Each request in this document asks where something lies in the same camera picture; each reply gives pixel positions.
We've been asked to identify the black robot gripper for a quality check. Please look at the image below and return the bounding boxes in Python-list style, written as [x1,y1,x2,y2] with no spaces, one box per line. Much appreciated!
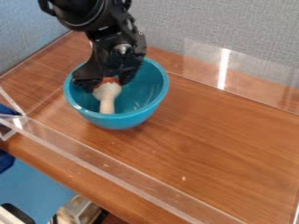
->
[72,11,147,93]

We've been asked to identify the brown and white toy mushroom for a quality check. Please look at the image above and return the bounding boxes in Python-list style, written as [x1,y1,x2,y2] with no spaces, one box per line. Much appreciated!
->
[92,77,121,114]

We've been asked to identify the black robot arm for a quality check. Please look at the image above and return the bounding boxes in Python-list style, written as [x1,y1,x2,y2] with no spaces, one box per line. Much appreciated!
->
[37,0,147,93]

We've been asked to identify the blue plastic bowl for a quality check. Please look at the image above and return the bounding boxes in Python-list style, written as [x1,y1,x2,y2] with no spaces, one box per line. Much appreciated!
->
[62,58,169,130]

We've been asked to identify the blue object at left edge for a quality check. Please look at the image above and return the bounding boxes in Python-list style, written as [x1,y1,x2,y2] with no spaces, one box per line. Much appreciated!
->
[0,103,20,173]

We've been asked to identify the clear acrylic back barrier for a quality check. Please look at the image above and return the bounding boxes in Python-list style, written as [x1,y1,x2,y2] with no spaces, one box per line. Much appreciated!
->
[151,42,299,115]

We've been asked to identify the clear acrylic barrier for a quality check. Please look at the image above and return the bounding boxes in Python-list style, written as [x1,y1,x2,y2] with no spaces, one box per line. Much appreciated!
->
[151,42,299,115]
[0,114,244,224]

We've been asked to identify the clear acrylic front barrier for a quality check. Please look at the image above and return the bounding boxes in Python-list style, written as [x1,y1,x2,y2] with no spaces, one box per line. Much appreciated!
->
[0,114,244,224]

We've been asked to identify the black and white object below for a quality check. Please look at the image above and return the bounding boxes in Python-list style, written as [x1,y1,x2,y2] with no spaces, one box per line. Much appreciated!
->
[0,203,36,224]

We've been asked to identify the clear acrylic left bracket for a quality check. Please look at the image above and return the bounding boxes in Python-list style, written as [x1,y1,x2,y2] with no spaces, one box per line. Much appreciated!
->
[0,87,26,141]

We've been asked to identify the metal frame under table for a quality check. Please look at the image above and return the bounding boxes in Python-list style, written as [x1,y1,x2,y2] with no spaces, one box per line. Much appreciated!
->
[48,195,101,224]

